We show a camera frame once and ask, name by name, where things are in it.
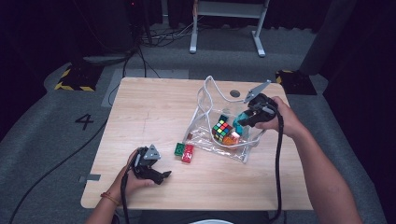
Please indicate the grey tape strip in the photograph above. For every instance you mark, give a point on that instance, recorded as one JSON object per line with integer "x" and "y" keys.
{"x": 90, "y": 178}

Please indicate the grey round table grommet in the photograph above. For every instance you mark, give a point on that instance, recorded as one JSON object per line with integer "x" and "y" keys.
{"x": 235, "y": 93}

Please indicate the multicoloured puzzle cube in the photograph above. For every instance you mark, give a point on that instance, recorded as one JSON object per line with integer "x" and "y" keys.
{"x": 221, "y": 130}

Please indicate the grey pillar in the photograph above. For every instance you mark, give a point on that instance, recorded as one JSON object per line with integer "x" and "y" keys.
{"x": 327, "y": 37}

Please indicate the person's right hand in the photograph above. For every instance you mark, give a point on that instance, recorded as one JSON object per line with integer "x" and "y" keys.
{"x": 288, "y": 121}

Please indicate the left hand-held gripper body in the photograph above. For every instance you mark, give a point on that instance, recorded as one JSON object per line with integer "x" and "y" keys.
{"x": 142, "y": 165}

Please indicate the green toy block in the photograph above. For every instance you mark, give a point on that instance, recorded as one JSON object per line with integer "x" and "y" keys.
{"x": 179, "y": 149}

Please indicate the grey flat stand base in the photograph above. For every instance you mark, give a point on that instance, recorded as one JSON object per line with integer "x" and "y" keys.
{"x": 104, "y": 59}

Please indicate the white metal stand frame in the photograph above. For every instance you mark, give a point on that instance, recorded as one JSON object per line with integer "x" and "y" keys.
{"x": 193, "y": 37}

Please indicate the white round object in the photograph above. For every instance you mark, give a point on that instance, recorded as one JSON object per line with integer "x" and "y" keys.
{"x": 211, "y": 222}

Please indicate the pink toy block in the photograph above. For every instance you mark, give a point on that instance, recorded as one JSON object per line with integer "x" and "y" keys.
{"x": 235, "y": 135}

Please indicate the black yellow striped floor base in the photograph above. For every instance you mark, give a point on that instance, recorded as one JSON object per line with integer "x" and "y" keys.
{"x": 295, "y": 82}
{"x": 77, "y": 77}

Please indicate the orange toy block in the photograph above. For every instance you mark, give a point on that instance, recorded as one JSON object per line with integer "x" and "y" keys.
{"x": 229, "y": 142}

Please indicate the person's left hand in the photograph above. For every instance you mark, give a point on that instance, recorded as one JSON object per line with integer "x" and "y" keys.
{"x": 124, "y": 185}

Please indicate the clear plastic bag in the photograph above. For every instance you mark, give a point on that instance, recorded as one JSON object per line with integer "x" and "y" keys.
{"x": 202, "y": 124}

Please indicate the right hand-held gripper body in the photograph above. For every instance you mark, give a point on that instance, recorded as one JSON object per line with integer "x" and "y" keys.
{"x": 264, "y": 109}

